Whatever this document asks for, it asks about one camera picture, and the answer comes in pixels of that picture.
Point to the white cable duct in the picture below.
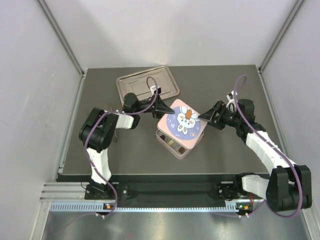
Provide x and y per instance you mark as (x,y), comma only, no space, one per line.
(101,207)

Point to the silver tin lid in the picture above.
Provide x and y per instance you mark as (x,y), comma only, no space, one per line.
(183,126)

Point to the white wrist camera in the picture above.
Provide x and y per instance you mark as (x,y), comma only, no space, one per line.
(155,90)
(231,99)

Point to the pink square tin box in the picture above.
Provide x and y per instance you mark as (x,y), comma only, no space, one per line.
(175,150)

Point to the metal tongs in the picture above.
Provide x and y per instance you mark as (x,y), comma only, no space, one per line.
(115,137)

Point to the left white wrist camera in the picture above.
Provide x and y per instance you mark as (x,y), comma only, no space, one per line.
(155,90)

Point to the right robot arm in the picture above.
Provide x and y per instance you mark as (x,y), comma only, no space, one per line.
(289,186)

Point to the silver metal tray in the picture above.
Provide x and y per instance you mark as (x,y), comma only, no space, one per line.
(137,83)

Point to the milk brown chocolate block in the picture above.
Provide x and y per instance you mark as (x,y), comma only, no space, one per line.
(181,150)

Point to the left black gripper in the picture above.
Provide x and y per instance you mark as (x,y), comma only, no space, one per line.
(159,108)

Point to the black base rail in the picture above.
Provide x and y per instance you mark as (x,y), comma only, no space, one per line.
(170,190)

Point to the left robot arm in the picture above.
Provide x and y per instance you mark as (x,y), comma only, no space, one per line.
(98,130)

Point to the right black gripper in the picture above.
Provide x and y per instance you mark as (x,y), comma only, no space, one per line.
(216,121)

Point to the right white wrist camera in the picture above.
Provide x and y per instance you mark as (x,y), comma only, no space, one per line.
(231,99)

